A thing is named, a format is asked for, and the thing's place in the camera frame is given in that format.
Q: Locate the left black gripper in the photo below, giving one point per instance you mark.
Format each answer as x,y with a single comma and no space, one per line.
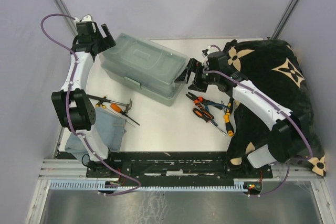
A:
108,41

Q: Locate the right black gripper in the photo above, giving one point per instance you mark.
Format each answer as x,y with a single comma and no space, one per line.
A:
193,65

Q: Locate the green plastic tool box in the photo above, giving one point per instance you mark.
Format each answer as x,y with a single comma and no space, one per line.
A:
145,66

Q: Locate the black handled claw hammer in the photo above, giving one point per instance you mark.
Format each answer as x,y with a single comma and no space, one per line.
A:
124,106

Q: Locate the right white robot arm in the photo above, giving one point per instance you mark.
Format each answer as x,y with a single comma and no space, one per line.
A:
288,132

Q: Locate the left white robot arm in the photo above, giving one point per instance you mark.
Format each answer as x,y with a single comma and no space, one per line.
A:
73,106

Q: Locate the orange black pliers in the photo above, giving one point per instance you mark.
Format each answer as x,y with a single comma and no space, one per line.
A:
202,100

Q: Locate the orange black nut driver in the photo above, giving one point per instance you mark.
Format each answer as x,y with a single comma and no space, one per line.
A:
202,116

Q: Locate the small yellow black screwdriver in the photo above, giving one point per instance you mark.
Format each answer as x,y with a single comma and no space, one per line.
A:
230,106

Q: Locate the black floral blanket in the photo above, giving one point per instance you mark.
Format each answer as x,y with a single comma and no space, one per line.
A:
273,68

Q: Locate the folded blue denim cloth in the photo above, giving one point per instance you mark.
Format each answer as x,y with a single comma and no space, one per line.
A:
110,128

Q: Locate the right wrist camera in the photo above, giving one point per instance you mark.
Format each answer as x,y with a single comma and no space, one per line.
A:
206,50

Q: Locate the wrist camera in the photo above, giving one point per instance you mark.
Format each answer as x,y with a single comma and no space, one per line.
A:
206,50
87,18

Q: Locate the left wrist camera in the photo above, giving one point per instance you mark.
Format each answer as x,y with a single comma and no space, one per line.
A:
87,18

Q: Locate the blue handled pliers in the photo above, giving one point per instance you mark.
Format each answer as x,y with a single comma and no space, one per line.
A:
219,106

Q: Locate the orange handled screwdriver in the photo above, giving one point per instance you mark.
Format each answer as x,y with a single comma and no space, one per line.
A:
117,109

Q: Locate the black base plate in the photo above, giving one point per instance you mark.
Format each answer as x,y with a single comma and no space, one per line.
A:
174,169

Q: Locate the right aluminium frame post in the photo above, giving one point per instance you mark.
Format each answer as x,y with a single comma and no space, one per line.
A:
289,10

